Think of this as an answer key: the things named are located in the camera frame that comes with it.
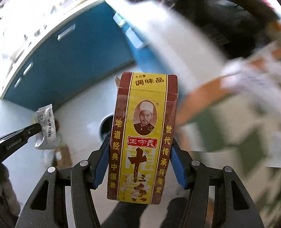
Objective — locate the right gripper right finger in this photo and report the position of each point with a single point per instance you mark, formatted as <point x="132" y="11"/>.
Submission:
<point x="233" y="206"/>

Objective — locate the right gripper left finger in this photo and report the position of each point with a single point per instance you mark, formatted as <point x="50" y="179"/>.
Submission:
<point x="46" y="206"/>

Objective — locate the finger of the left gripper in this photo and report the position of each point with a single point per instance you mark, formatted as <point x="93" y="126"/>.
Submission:
<point x="12" y="142"/>

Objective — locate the white printed sachet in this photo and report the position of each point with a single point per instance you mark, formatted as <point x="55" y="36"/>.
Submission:
<point x="46" y="139"/>

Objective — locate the yellow red spice box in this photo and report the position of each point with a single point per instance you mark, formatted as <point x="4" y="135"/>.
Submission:
<point x="141" y="137"/>

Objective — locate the white trash bin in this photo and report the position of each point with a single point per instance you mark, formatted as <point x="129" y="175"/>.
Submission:
<point x="105" y="126"/>

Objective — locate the blue kitchen cabinets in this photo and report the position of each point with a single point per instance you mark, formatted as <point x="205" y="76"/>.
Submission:
<point x="86" y="48"/>

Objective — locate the small cardboard box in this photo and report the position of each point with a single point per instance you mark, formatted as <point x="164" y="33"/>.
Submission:
<point x="63" y="158"/>

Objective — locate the green checkered tablecloth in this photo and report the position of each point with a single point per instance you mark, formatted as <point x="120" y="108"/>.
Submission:
<point x="230" y="115"/>

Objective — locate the black stove top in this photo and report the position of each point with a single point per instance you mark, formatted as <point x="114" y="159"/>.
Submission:
<point x="236" y="27"/>

